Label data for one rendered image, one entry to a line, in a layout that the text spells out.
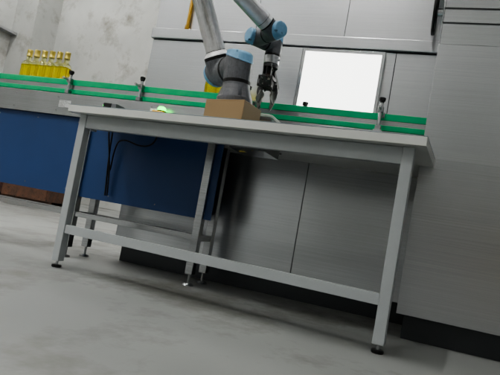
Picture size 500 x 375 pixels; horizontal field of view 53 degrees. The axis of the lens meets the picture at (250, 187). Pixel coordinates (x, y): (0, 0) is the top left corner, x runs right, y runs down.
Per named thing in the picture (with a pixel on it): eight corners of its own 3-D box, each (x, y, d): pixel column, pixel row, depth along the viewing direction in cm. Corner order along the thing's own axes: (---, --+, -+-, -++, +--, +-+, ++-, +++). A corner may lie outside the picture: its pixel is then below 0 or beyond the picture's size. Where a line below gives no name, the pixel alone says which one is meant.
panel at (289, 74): (375, 119, 254) (386, 54, 256) (375, 117, 251) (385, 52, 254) (213, 103, 284) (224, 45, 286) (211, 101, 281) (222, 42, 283)
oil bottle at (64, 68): (65, 100, 301) (75, 54, 303) (59, 97, 296) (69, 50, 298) (58, 99, 303) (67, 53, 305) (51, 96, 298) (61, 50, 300)
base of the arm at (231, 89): (245, 100, 200) (248, 76, 201) (210, 98, 205) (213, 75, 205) (255, 110, 215) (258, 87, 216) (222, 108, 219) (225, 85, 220)
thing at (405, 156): (382, 356, 168) (415, 146, 173) (48, 265, 230) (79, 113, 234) (386, 351, 177) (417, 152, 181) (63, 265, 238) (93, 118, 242)
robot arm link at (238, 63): (232, 75, 202) (236, 42, 203) (215, 80, 213) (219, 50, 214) (256, 82, 209) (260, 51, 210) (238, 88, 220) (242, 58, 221)
